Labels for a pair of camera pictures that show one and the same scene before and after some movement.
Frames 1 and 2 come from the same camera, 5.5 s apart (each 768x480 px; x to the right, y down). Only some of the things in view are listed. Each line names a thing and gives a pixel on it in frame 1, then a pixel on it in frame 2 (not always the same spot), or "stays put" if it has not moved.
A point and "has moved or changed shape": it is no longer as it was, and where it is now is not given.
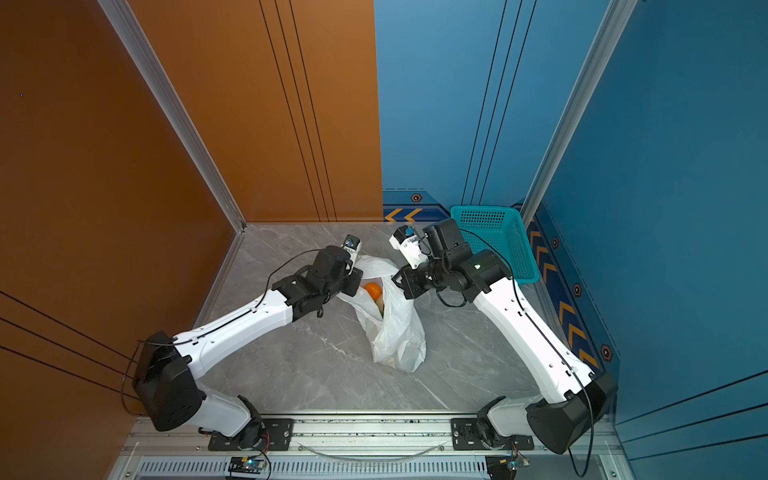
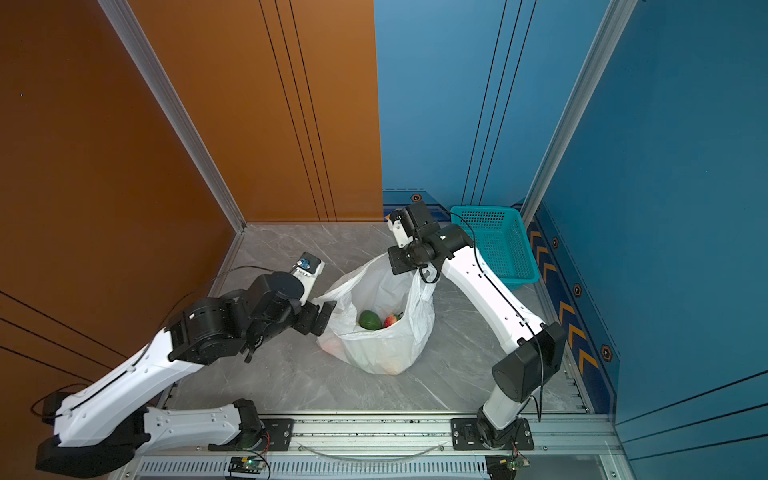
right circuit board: [504, 467] stays put
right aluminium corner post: [617, 17] stays put
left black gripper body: [348, 284] -> [259, 337]
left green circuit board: [246, 464] stays put
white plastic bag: [397, 337] has moved or changed shape
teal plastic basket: [499, 229] stays put
